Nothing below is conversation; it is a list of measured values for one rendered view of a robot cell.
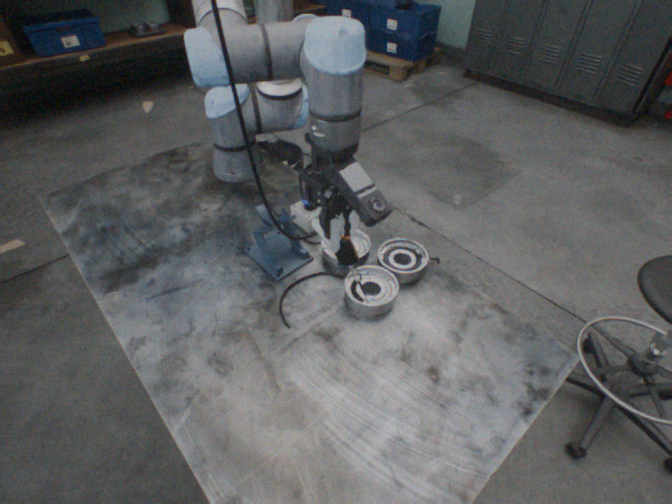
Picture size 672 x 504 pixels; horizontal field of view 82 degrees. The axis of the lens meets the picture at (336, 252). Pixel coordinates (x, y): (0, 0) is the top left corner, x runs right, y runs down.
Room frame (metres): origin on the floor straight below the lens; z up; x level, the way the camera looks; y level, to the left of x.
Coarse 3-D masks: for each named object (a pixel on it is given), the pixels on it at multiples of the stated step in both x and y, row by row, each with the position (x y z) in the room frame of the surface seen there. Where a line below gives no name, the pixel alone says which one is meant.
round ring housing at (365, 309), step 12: (348, 276) 0.53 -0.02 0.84; (384, 276) 0.55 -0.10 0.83; (348, 288) 0.51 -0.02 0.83; (360, 288) 0.51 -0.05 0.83; (372, 288) 0.53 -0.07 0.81; (384, 288) 0.51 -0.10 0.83; (396, 288) 0.50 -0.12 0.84; (348, 300) 0.48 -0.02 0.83; (372, 300) 0.48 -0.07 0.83; (360, 312) 0.47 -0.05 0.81; (372, 312) 0.46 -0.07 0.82; (384, 312) 0.47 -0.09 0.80
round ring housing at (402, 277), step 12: (396, 240) 0.64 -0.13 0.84; (408, 240) 0.64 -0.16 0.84; (384, 252) 0.61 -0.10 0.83; (396, 252) 0.61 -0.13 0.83; (408, 252) 0.61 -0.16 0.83; (420, 252) 0.62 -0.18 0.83; (384, 264) 0.57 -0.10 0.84; (396, 264) 0.58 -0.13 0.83; (408, 264) 0.58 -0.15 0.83; (396, 276) 0.55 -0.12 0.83; (408, 276) 0.54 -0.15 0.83; (420, 276) 0.55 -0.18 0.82
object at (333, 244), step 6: (336, 216) 0.52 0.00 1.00; (312, 222) 0.54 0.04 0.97; (318, 222) 0.53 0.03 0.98; (336, 222) 0.50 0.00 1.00; (318, 228) 0.53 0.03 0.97; (336, 228) 0.51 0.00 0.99; (336, 234) 0.51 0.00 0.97; (330, 240) 0.50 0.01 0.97; (336, 240) 0.51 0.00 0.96; (330, 246) 0.50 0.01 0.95; (336, 246) 0.51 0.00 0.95
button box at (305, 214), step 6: (294, 204) 0.77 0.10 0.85; (300, 204) 0.77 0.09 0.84; (294, 210) 0.75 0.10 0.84; (300, 210) 0.74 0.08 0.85; (306, 210) 0.74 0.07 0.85; (312, 210) 0.74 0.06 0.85; (318, 210) 0.74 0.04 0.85; (300, 216) 0.73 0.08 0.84; (306, 216) 0.72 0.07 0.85; (312, 216) 0.72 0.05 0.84; (294, 222) 0.75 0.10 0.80; (300, 222) 0.73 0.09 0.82; (306, 222) 0.71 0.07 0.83; (306, 228) 0.72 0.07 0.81; (312, 228) 0.72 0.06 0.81
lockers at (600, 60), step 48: (480, 0) 4.08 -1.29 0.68; (528, 0) 3.75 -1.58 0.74; (576, 0) 3.47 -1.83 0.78; (624, 0) 3.23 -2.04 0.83; (480, 48) 3.99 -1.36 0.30; (528, 48) 3.65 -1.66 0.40; (576, 48) 3.37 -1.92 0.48; (624, 48) 3.12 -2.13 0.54; (528, 96) 3.60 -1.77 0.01; (576, 96) 3.26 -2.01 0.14; (624, 96) 2.97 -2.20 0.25
